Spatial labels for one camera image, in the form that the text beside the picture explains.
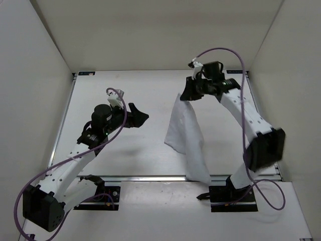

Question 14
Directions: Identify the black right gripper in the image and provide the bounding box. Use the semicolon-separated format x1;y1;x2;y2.
180;76;211;102

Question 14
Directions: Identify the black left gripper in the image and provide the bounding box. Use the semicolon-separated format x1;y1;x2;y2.
106;100;150;131

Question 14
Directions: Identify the white skirt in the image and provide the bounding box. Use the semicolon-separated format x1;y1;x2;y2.
164;93;211;184

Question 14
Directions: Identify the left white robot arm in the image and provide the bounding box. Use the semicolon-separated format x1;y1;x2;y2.
23;103;149;232

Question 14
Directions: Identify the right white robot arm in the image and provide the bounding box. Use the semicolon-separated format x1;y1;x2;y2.
180;61;285;201

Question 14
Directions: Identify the right blue table label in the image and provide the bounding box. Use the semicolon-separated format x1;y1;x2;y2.
226;70;243;74

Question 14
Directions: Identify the blue table label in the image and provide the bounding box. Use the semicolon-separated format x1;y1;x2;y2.
226;70;243;74
78;71;95;76

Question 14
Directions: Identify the left blue table label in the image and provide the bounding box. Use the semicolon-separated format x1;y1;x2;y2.
78;71;95;76

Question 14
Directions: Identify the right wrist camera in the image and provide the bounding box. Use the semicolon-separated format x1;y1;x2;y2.
188;57;203;79

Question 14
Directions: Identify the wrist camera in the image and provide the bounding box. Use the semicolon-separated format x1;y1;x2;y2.
106;90;123;109
188;57;203;79

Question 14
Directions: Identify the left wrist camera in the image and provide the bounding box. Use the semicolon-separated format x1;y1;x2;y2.
106;90;123;109

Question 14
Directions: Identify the aluminium table frame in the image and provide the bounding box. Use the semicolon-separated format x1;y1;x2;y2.
51;70;311;240

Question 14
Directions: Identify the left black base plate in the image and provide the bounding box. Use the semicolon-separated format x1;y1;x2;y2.
74;175;121;211

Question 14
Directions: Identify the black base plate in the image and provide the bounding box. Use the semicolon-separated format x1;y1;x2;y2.
197;184;258;213
74;175;121;211

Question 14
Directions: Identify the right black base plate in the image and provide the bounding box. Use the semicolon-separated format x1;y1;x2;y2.
197;184;258;213

